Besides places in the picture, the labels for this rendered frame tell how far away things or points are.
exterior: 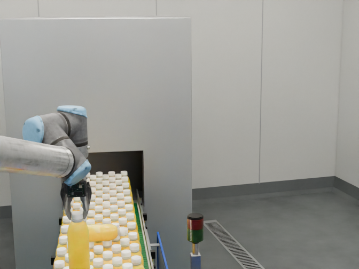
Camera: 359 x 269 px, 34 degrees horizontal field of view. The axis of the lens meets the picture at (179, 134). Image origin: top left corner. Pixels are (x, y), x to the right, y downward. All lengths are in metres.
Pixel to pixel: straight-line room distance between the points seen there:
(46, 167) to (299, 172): 5.47
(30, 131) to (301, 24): 5.09
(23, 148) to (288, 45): 5.27
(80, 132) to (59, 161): 0.26
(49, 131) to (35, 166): 0.25
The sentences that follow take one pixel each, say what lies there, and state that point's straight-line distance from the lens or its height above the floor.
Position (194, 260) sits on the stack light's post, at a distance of 2.35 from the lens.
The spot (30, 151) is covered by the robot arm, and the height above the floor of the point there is 1.70.
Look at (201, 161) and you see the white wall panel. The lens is 6.36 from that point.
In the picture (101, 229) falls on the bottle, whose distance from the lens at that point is 2.45.
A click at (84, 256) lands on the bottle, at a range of 2.02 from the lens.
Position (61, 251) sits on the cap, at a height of 1.10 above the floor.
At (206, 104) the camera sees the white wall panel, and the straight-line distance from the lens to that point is 6.25.
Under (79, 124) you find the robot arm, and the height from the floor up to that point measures 1.69.
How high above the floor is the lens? 2.03
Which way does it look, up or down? 12 degrees down
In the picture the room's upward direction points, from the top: straight up
